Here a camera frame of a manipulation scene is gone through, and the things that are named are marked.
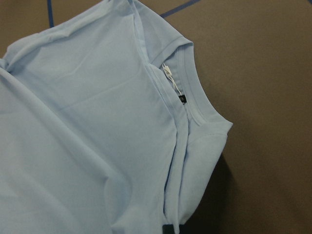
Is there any light blue t-shirt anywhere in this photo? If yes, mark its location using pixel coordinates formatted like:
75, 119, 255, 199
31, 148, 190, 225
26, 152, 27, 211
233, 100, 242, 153
0, 0, 232, 234

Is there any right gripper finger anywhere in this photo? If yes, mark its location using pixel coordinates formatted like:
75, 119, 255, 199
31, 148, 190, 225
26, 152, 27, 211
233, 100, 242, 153
162, 224, 175, 234

